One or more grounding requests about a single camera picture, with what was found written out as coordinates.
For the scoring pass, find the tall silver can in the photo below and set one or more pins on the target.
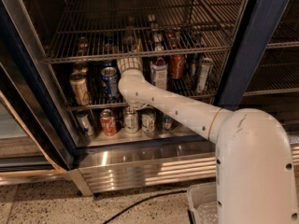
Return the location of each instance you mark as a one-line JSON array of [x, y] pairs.
[[205, 67]]

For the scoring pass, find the upper wire shelf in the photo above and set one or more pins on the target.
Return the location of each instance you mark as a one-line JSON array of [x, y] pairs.
[[92, 30]]

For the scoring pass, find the dark can behind red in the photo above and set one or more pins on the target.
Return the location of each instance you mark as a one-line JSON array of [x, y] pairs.
[[192, 62]]

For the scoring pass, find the clear water bottle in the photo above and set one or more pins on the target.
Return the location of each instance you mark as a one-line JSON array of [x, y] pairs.
[[128, 39]]

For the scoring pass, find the blue silver can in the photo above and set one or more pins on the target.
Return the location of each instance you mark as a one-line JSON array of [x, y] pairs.
[[167, 122]]

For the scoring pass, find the clear plastic bin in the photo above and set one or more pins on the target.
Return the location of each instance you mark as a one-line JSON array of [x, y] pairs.
[[202, 200]]

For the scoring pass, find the white label juice bottle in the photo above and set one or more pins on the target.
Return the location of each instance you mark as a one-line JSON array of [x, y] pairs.
[[158, 72]]

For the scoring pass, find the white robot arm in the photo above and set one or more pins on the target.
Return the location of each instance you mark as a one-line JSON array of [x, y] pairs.
[[255, 176]]

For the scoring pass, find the gold beverage can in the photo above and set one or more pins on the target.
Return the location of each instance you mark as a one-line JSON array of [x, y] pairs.
[[79, 86]]

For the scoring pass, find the red can bottom shelf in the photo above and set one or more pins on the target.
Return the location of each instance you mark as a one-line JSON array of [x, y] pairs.
[[108, 122]]

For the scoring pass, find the red Coca-Cola can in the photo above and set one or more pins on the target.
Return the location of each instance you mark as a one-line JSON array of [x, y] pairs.
[[176, 65]]

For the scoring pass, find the blue Pepsi can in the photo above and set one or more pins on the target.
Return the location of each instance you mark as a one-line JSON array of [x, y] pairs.
[[110, 81]]

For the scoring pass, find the green white can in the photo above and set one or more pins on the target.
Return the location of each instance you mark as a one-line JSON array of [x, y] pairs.
[[131, 121], [148, 117]]

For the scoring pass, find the stainless steel fridge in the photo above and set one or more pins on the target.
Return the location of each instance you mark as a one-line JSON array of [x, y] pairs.
[[124, 161]]

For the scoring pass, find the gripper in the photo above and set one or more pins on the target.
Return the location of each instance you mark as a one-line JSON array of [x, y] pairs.
[[130, 63]]

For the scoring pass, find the silver can bottom left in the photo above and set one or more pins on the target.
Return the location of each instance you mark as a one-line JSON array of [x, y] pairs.
[[84, 123]]

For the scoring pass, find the open fridge door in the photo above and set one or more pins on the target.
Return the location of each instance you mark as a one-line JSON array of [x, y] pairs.
[[28, 143]]

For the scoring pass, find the middle wire shelf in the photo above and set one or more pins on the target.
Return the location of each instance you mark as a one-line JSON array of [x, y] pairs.
[[98, 99]]

